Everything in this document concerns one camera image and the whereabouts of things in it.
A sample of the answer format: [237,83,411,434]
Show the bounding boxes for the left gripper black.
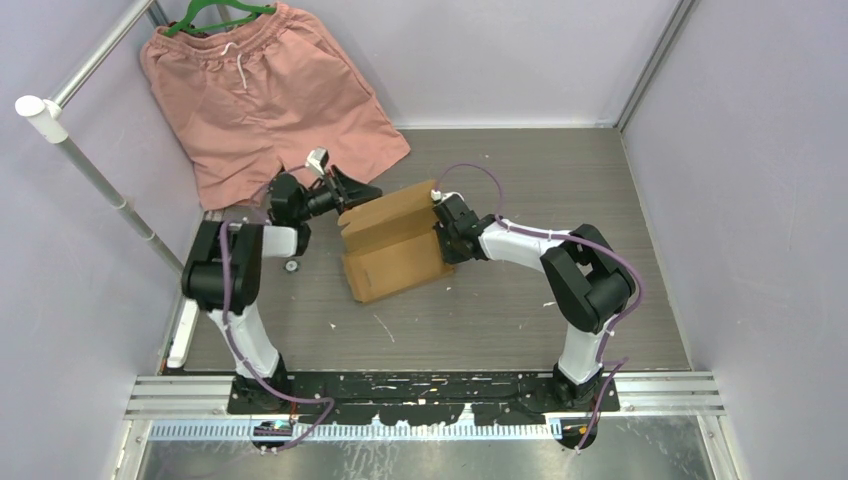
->
[296,165,382,222]

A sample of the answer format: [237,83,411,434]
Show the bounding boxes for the brown cardboard box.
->
[338,180,455,304]

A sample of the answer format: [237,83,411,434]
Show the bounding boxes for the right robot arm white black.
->
[431,190,637,411]

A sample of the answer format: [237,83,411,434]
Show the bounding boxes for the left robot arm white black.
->
[181,166,383,413]

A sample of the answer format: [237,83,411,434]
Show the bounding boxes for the pink shorts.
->
[140,3,410,211]

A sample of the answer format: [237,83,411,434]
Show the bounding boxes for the green clothes hanger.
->
[162,0,276,37]

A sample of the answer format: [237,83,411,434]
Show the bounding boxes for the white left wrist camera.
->
[304,147,329,178]

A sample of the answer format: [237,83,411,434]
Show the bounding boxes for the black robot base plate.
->
[226,371,621,449]

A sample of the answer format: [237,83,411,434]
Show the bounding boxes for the slotted aluminium rail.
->
[149,420,562,442]

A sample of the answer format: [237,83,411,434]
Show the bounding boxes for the metal clothes rail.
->
[15,0,187,276]

